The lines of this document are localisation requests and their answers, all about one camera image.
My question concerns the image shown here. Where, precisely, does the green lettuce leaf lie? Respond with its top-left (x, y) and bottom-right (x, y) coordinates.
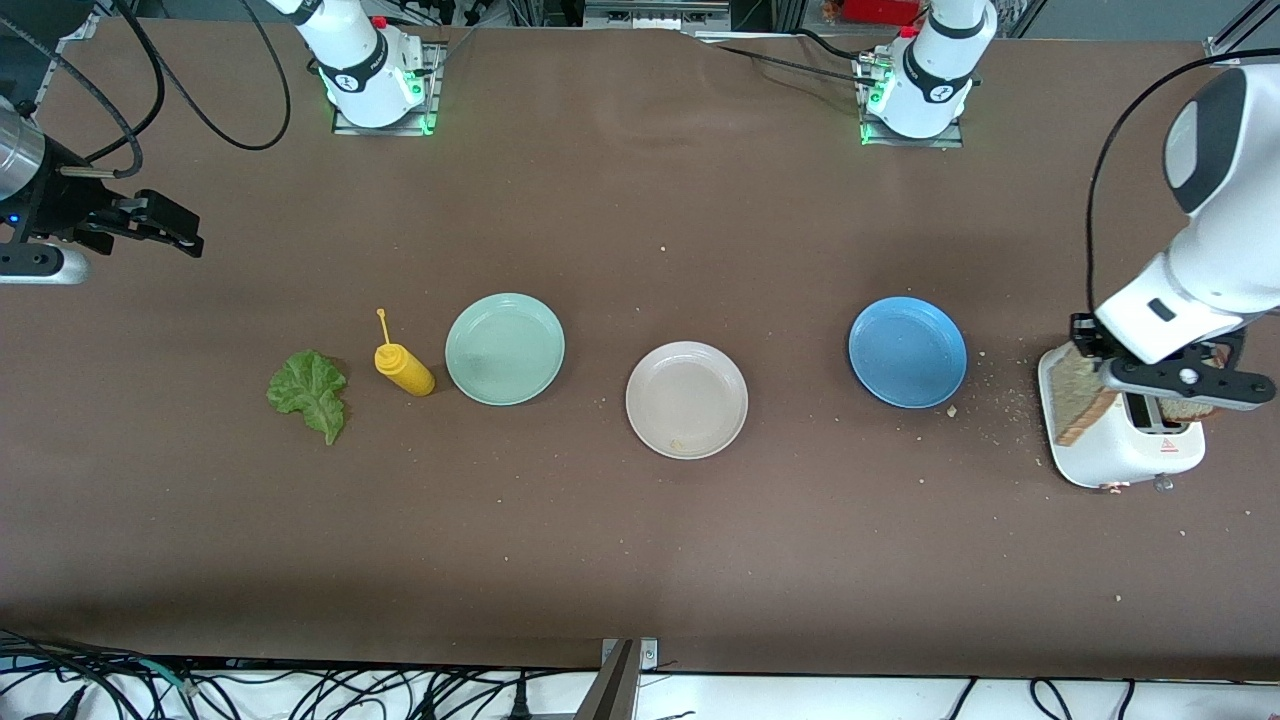
top-left (267, 350), bottom-right (349, 447)

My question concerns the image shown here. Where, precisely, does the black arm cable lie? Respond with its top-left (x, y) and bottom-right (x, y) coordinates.
top-left (1085, 48), bottom-right (1280, 316)
top-left (0, 0), bottom-right (293, 179)

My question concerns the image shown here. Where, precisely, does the red box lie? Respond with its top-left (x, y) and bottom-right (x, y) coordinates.
top-left (825, 0), bottom-right (923, 26)

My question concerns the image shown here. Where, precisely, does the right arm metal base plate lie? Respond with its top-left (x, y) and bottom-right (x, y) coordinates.
top-left (333, 40), bottom-right (442, 137)

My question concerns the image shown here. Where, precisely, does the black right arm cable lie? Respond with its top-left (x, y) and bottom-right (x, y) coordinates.
top-left (0, 0), bottom-right (293, 179)

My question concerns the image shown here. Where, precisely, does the silver table edge bracket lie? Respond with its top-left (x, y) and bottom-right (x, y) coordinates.
top-left (600, 638), bottom-right (659, 671)

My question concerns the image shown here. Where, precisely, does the aluminium frame section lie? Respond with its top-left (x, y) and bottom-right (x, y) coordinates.
top-left (580, 0), bottom-right (733, 33)

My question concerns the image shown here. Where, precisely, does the mint green plate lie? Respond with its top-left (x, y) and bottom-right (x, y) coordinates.
top-left (445, 292), bottom-right (566, 407)

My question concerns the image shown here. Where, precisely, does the yellow squeeze sauce bottle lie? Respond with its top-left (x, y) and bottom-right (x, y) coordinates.
top-left (375, 308), bottom-right (437, 398)

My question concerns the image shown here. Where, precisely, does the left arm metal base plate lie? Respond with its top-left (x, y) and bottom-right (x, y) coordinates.
top-left (858, 55), bottom-right (964, 150)

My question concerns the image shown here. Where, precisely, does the tangle of black floor cables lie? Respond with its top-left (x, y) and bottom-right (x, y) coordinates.
top-left (0, 628), bottom-right (601, 720)

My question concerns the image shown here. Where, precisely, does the beige plate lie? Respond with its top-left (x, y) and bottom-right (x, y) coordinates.
top-left (625, 341), bottom-right (749, 461)

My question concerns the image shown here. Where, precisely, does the black cable on table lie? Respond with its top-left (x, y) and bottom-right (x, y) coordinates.
top-left (690, 28), bottom-right (881, 86)

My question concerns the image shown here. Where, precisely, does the brown-crust bread slice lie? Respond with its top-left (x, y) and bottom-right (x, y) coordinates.
top-left (1050, 345), bottom-right (1121, 448)
top-left (1158, 345), bottom-right (1233, 422)

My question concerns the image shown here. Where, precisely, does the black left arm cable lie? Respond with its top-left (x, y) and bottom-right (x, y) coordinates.
top-left (1085, 48), bottom-right (1280, 316)

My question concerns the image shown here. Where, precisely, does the blue plate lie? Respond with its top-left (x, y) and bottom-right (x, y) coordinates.
top-left (848, 296), bottom-right (968, 410)

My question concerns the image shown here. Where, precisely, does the dark metal bar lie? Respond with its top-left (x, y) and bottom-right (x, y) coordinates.
top-left (573, 640), bottom-right (641, 720)

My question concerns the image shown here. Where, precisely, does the white toaster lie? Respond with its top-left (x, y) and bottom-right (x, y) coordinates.
top-left (1037, 340), bottom-right (1207, 494)

